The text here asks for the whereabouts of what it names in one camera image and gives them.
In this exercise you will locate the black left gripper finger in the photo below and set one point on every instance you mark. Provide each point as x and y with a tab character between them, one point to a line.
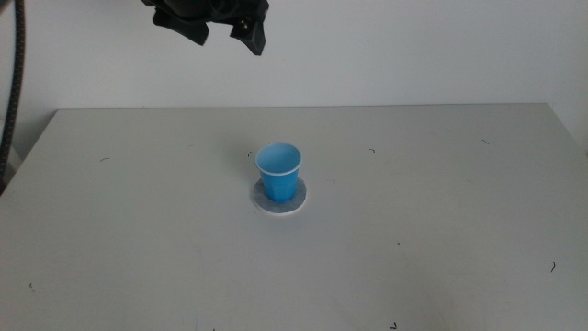
186	27
252	37

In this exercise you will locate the blue plastic cup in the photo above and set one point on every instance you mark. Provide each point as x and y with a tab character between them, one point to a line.
279	181

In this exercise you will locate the round grey cup mat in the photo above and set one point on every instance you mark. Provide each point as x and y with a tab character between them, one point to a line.
299	198

